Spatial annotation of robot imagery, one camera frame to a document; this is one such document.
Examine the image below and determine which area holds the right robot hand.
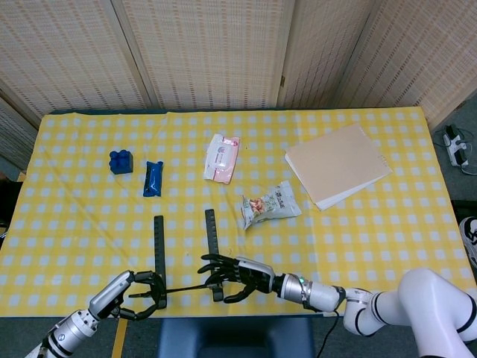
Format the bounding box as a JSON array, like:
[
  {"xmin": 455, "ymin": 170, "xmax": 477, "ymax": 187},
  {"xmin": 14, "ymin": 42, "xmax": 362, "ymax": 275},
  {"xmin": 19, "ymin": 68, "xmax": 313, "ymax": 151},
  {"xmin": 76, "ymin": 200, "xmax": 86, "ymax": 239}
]
[{"xmin": 197, "ymin": 254, "xmax": 277, "ymax": 304}]

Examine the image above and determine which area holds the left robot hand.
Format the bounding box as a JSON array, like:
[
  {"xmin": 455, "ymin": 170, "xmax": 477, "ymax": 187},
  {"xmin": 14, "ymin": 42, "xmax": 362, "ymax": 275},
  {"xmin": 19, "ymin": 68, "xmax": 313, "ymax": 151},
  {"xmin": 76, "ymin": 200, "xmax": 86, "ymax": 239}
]
[{"xmin": 88, "ymin": 270, "xmax": 167, "ymax": 321}]

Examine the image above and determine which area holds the black folding laptop stand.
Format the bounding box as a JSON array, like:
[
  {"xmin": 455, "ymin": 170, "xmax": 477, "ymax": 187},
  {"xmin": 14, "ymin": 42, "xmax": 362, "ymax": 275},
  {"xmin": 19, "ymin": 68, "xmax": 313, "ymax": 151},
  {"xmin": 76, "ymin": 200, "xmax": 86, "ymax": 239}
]
[{"xmin": 128, "ymin": 209, "xmax": 227, "ymax": 310}]

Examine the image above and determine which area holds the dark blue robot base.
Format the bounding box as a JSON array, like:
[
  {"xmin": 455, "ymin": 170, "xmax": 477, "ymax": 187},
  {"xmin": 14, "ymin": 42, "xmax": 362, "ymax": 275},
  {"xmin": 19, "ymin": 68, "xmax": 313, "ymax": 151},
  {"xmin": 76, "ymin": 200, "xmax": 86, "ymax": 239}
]
[{"xmin": 156, "ymin": 316, "xmax": 316, "ymax": 358}]

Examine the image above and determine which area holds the yellow checkered tablecloth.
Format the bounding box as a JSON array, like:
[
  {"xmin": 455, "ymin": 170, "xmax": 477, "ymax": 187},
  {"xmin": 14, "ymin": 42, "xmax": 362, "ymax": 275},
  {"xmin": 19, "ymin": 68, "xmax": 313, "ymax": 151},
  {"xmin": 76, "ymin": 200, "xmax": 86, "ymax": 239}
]
[{"xmin": 0, "ymin": 106, "xmax": 477, "ymax": 318}]

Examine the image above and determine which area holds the peanut snack bag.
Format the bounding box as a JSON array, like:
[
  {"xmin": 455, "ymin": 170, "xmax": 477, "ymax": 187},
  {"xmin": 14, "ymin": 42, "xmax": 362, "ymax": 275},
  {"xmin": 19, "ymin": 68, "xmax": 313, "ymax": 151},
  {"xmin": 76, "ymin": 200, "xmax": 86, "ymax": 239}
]
[{"xmin": 240, "ymin": 180, "xmax": 303, "ymax": 230}]

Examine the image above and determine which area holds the blue snack packet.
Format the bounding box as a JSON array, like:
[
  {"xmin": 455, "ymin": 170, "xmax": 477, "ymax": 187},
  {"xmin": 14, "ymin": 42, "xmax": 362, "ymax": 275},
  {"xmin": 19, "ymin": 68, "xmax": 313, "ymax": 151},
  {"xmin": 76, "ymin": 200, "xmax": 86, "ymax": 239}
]
[{"xmin": 142, "ymin": 160, "xmax": 165, "ymax": 198}]

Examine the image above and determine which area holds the pink wet wipes pack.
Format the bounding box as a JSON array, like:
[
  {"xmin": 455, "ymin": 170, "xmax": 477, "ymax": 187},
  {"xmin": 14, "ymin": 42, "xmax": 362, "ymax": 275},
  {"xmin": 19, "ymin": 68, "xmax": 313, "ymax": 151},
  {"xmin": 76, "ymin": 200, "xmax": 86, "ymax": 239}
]
[{"xmin": 203, "ymin": 134, "xmax": 241, "ymax": 184}]

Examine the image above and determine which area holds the blue toy building block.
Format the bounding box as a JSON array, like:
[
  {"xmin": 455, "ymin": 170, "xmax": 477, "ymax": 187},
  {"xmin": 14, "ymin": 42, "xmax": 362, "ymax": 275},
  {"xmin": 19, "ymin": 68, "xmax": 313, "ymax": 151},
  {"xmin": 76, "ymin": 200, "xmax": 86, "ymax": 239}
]
[{"xmin": 109, "ymin": 149, "xmax": 135, "ymax": 175}]

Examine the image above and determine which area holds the tan paper pad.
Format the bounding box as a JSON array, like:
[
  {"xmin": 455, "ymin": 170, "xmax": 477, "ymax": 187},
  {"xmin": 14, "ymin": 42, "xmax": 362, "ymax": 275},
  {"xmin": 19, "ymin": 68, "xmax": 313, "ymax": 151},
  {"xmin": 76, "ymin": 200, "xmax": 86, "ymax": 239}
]
[{"xmin": 285, "ymin": 123, "xmax": 394, "ymax": 212}]

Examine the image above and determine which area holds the woven screen panel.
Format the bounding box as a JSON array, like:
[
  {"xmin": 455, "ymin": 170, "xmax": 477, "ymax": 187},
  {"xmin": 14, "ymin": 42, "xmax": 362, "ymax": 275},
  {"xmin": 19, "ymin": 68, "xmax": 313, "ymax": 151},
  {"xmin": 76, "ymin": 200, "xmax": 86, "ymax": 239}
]
[
  {"xmin": 0, "ymin": 0, "xmax": 154, "ymax": 116},
  {"xmin": 0, "ymin": 89, "xmax": 42, "ymax": 171},
  {"xmin": 111, "ymin": 0, "xmax": 297, "ymax": 111},
  {"xmin": 277, "ymin": 0, "xmax": 373, "ymax": 109},
  {"xmin": 335, "ymin": 0, "xmax": 477, "ymax": 126}
]

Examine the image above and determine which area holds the black and white sneaker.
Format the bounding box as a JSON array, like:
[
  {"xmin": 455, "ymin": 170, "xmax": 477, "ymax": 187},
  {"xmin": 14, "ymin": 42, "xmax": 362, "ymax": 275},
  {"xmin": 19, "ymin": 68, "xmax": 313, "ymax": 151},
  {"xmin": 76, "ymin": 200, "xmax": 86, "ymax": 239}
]
[{"xmin": 458, "ymin": 216, "xmax": 477, "ymax": 269}]

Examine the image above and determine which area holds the white power strip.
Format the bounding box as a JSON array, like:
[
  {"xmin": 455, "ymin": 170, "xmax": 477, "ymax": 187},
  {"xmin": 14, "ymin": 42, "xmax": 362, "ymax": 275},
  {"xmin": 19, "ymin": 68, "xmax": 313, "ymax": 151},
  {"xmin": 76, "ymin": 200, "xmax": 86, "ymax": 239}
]
[{"xmin": 442, "ymin": 125, "xmax": 470, "ymax": 168}]

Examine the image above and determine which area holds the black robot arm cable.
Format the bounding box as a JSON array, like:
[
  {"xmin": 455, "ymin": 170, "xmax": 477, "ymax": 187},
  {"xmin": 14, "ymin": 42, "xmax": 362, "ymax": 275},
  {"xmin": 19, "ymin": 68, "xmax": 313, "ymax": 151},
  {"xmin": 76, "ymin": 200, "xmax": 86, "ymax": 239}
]
[{"xmin": 318, "ymin": 310, "xmax": 342, "ymax": 358}]

